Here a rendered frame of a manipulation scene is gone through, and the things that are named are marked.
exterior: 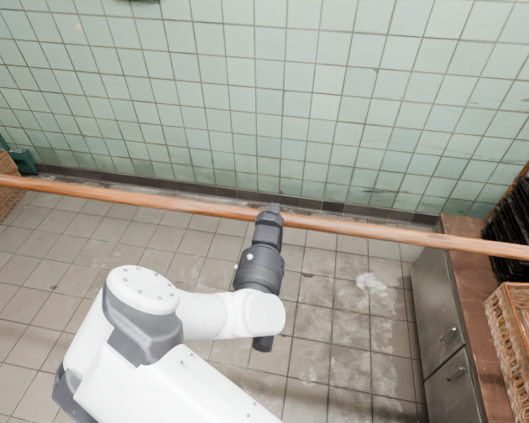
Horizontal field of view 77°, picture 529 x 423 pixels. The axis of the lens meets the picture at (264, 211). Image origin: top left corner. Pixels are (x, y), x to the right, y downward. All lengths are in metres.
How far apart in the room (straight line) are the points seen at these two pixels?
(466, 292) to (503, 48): 1.07
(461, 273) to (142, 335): 1.39
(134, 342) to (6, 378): 1.89
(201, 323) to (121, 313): 0.16
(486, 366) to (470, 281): 0.33
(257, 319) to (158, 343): 0.23
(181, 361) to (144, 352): 0.03
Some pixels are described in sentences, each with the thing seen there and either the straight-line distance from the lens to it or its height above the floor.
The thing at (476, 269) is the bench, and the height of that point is 0.58.
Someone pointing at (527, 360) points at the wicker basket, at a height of 0.73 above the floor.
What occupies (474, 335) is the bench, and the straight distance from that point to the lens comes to 1.45.
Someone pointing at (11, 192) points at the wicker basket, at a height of 0.10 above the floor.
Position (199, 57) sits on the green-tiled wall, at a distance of 1.96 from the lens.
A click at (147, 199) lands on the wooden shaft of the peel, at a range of 0.81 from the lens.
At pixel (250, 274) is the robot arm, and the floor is 1.23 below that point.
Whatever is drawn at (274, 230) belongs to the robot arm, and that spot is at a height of 1.23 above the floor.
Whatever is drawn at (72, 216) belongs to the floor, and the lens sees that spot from 2.70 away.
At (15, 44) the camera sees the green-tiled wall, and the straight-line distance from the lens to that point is 2.54.
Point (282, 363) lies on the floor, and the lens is 1.83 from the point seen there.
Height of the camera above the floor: 1.73
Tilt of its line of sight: 47 degrees down
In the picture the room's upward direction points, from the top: straight up
